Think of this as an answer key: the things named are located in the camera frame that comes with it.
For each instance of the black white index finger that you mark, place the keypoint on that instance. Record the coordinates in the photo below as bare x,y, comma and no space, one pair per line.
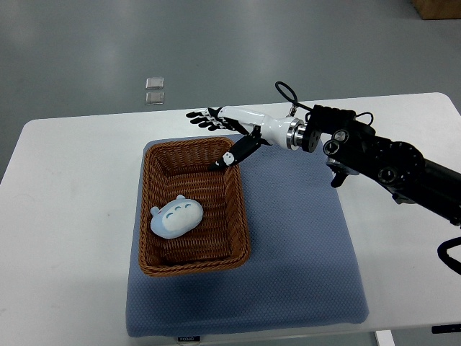
212,126

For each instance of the brown wicker basket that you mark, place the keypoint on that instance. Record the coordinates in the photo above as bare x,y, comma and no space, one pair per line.
221,241

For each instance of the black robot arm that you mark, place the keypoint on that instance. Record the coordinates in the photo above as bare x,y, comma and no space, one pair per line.
353,148

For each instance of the blue white plush toy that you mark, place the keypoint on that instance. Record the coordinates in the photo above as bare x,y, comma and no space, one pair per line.
176,218

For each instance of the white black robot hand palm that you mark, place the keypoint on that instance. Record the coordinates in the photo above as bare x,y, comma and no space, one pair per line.
280,131

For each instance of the upper silver floor plate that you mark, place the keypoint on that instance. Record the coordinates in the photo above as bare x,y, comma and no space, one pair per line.
154,83

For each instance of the blue padded mat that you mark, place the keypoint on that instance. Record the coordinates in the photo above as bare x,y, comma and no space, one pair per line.
302,270

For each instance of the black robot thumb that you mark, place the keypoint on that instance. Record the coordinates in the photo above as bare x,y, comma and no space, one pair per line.
239,151

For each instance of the black table edge bracket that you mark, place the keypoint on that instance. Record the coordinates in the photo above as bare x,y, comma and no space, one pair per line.
446,329

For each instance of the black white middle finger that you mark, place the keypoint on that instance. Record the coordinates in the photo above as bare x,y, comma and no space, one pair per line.
203,120

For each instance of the white table leg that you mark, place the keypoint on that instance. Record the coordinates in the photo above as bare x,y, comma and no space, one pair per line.
384,338

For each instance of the black white far finger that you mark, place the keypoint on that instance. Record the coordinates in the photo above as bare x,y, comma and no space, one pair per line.
208,112

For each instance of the cardboard box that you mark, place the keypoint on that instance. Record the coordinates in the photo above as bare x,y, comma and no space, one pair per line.
437,9

